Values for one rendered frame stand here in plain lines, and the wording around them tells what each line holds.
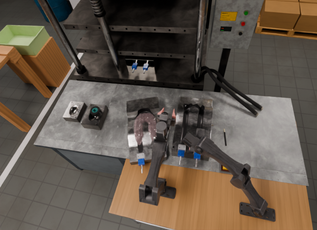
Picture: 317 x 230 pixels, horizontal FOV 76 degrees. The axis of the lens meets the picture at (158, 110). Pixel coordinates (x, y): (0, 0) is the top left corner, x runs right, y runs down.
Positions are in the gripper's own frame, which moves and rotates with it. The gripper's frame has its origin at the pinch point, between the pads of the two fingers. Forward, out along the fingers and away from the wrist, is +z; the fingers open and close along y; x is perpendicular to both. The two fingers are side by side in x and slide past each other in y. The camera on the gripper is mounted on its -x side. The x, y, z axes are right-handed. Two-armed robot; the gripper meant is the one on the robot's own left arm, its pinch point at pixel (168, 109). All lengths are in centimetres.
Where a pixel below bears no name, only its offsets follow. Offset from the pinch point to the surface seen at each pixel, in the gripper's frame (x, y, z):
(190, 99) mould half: 32.6, -9.4, 35.3
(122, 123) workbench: 39, 42, 7
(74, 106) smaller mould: 35, 87, 13
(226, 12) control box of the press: -20, -27, 74
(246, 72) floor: 115, -75, 161
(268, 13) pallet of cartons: 79, -98, 253
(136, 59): 22, 45, 65
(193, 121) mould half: 29.1, -14.9, 12.7
